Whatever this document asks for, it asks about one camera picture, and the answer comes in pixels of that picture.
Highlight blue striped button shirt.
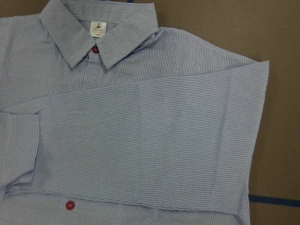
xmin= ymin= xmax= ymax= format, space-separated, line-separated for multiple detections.
xmin=0 ymin=0 xmax=270 ymax=225

